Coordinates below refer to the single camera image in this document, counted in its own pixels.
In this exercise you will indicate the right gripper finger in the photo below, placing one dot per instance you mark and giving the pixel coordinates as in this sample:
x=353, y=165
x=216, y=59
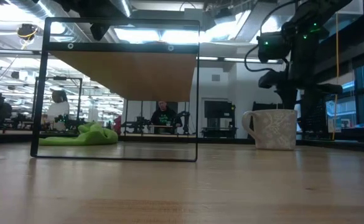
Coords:
x=289, y=99
x=306, y=105

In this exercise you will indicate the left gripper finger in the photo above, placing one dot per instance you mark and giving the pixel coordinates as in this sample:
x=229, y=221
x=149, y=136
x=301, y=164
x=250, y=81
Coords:
x=99, y=31

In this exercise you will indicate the white patterned mug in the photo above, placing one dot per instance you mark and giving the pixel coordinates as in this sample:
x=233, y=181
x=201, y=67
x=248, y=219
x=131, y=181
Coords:
x=275, y=130

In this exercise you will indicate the black background robot arm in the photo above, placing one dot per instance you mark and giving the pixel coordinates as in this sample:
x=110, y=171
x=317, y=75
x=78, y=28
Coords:
x=184, y=119

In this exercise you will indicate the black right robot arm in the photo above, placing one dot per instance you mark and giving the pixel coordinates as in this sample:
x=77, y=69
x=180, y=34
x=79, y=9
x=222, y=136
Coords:
x=303, y=46

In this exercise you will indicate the black equipment cart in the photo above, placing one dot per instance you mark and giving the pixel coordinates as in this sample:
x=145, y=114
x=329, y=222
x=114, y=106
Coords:
x=219, y=110

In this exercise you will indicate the green cloth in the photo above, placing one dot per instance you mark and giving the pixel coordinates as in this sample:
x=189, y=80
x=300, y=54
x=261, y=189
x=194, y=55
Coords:
x=91, y=137

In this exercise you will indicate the wooden shelf with black frame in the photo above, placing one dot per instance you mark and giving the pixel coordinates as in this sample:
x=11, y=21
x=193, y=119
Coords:
x=122, y=74

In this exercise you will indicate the silver ceiling duct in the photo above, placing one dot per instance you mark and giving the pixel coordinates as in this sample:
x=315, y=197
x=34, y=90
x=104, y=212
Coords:
x=44, y=9

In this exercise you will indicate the black rig frame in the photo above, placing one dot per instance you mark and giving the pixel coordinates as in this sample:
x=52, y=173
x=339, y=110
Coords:
x=225, y=140

